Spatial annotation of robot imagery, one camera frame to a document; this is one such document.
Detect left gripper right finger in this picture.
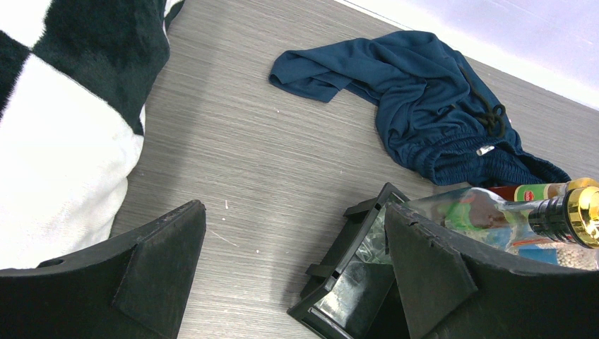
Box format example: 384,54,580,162
385,204,598,338

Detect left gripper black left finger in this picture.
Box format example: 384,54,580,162
1,200,206,338

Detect clear glass cruet gold spout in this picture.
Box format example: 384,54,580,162
404,186,598,256

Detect sauce bottle yellow cap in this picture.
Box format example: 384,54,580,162
488,177,598,202

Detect black plastic bin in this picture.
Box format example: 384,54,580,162
287,183,410,338

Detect spice jar perforated lid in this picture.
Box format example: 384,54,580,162
517,243,598,270

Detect dark blue shorts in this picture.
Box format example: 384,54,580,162
268,31,569,188

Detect black white checkered blanket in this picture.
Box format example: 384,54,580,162
1,1,183,269

